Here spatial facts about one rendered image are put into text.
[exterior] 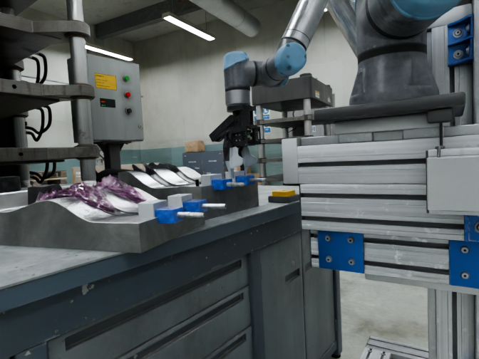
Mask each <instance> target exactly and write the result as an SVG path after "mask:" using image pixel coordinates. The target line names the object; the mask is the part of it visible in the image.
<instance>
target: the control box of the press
mask: <svg viewBox="0 0 479 359"><path fill-rule="evenodd" d="M86 58H87V68H88V84H90V85H92V86H93V87H94V88H95V94H96V97H95V98H94V99H93V100H91V101H90V103H91V120H92V128H93V144H94V145H98V146H99V148H100V149H101V150H102V152H103V156H104V165H105V170H107V169H121V165H120V151H121V149H122V147H123V146H124V144H125V143H126V144H127V145H129V143H132V142H141V141H144V133H143V114H142V103H141V93H140V74H139V65H138V64H135V63H129V62H125V61H119V60H115V59H112V58H105V57H101V56H95V55H91V54H88V53H87V54H86ZM67 66H68V82H69V85H70V84H72V83H73V77H72V68H71V58H69V59H67ZM71 115H72V123H73V140H74V143H78V136H77V127H76V111H75V102H74V100H72V101H71Z"/></svg>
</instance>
